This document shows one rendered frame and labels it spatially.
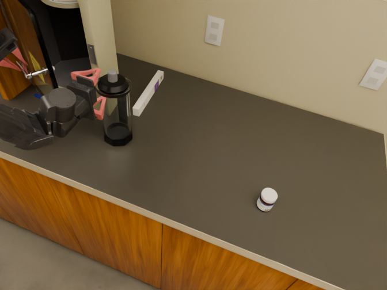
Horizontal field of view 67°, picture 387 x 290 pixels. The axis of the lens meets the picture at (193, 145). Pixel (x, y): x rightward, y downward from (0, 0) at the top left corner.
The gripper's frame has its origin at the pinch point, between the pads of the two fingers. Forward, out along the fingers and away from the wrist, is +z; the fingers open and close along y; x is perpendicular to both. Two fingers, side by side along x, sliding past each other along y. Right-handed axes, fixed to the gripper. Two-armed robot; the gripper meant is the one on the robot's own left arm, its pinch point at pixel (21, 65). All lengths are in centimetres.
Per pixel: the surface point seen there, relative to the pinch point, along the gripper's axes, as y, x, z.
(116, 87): -15.8, 21.6, 10.0
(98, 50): -19.9, 5.9, 8.5
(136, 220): 10, 43, 42
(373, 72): -88, 62, 47
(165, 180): -7, 44, 33
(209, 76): -53, 9, 55
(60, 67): -6.3, -20.8, 23.7
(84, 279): 65, 19, 102
